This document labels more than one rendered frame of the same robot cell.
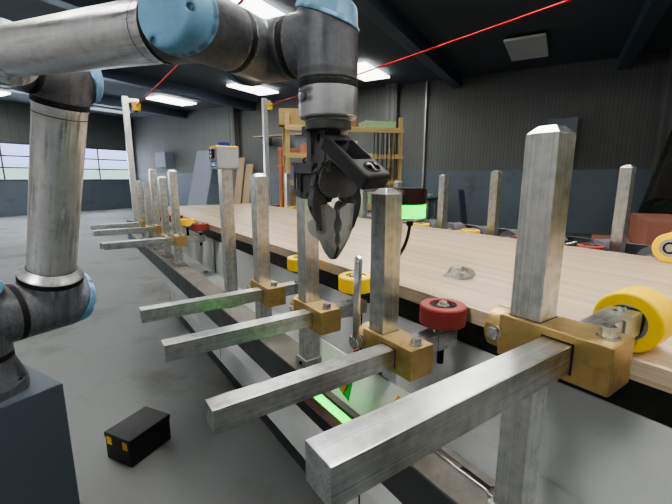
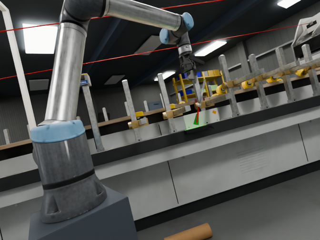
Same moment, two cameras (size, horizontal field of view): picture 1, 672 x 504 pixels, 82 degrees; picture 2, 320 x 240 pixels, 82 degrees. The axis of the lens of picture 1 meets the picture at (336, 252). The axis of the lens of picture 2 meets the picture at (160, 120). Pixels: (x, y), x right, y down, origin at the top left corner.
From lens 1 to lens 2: 1.36 m
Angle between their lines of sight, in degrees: 65
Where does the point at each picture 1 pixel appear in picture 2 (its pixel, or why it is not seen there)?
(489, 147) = (25, 131)
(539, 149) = (223, 57)
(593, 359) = not seen: hidden behind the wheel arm
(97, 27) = (168, 15)
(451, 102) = not seen: outside the picture
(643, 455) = (229, 111)
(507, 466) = (235, 105)
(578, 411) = (219, 111)
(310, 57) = (187, 39)
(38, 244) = (72, 101)
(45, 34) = (147, 8)
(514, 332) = (229, 83)
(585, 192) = not seen: hidden behind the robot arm
